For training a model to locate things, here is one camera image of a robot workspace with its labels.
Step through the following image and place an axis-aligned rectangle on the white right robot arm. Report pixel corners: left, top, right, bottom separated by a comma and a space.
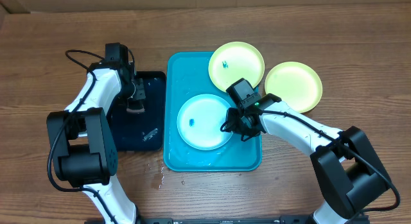
220, 78, 393, 223

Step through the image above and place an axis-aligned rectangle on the light blue plate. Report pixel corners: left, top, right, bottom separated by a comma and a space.
177, 94, 232, 151

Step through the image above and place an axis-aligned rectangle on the green sponge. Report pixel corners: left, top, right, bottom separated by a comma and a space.
126, 100, 145, 114

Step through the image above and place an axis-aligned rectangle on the black rectangular tray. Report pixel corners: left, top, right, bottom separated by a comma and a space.
107, 71, 166, 151

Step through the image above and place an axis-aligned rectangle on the yellow plate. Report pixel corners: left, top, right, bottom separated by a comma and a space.
265, 62, 323, 113
208, 42, 265, 92

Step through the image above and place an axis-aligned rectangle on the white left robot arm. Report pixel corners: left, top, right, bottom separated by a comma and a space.
46, 43, 146, 223

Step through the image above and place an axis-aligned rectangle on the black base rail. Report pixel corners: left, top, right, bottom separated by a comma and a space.
83, 214, 370, 224

